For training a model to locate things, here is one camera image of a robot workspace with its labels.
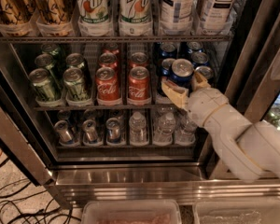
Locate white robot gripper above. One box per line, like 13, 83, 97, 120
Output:
161, 72, 229, 127

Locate pepsi can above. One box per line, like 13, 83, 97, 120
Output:
195, 65, 214, 84
169, 59, 194, 88
158, 42, 177, 59
191, 52, 209, 67
186, 41, 203, 54
160, 58, 175, 77

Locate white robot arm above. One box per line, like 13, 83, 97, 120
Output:
161, 73, 280, 183

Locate front right coca-cola can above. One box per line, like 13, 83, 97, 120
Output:
128, 66, 149, 100

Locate coca-cola can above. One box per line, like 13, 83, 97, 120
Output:
129, 52, 148, 68
128, 66, 149, 100
98, 53, 119, 71
102, 43, 120, 56
95, 67, 119, 101

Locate middle right coca-cola can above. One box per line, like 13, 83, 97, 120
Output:
129, 52, 148, 68

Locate front left coca-cola can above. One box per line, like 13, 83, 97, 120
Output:
95, 67, 119, 101

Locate middle left coca-cola can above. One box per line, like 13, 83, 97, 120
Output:
98, 53, 119, 71

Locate back coca-cola can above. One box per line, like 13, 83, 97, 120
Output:
102, 43, 120, 56

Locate right silver blue can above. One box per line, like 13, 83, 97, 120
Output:
105, 118, 121, 143

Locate silver blue can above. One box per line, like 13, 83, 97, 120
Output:
105, 118, 121, 143
82, 119, 99, 143
54, 120, 74, 144

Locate middle silver blue can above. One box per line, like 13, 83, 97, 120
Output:
82, 119, 99, 143

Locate stainless steel fridge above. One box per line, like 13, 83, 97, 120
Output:
0, 0, 280, 209

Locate front right green can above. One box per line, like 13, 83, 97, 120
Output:
63, 67, 90, 101

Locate green can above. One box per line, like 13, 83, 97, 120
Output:
65, 53, 90, 76
41, 43, 63, 60
35, 53, 60, 78
29, 68, 61, 102
63, 67, 90, 101

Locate middle right green can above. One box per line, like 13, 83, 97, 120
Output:
65, 53, 90, 76

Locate left silver blue can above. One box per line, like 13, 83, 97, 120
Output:
54, 120, 74, 144

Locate back green can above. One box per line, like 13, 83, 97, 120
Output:
41, 43, 63, 60

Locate front left green can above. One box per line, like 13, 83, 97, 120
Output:
29, 68, 61, 102

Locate middle left green can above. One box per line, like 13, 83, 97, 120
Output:
35, 53, 60, 78

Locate steel fridge door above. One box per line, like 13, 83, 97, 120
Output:
0, 56, 57, 187

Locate right water bottle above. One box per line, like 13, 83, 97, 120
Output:
175, 115, 197, 146

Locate water bottle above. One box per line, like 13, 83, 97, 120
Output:
153, 112, 176, 146
175, 115, 197, 146
129, 111, 147, 146

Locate middle water bottle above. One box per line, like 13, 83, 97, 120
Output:
153, 112, 176, 146

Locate left water bottle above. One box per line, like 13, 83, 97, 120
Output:
129, 111, 147, 146

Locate left tea bottle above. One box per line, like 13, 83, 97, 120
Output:
161, 0, 193, 24

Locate tea bottle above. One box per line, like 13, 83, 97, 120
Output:
200, 0, 234, 25
161, 0, 193, 24

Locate right tea bottle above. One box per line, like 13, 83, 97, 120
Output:
200, 0, 234, 25

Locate right 7up bottle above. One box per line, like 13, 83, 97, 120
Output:
119, 0, 150, 24

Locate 7up bottle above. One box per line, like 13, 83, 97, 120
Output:
77, 0, 109, 23
119, 0, 150, 24

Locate left 7up bottle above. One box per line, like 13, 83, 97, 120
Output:
77, 0, 109, 23

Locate right clear plastic bin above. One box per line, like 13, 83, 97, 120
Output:
192, 198, 280, 224

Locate clear plastic bin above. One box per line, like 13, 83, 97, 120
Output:
192, 198, 280, 224
80, 200, 182, 224

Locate left clear plastic bin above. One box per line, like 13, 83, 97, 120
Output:
80, 200, 182, 224

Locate black floor cables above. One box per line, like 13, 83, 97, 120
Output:
0, 156, 82, 224

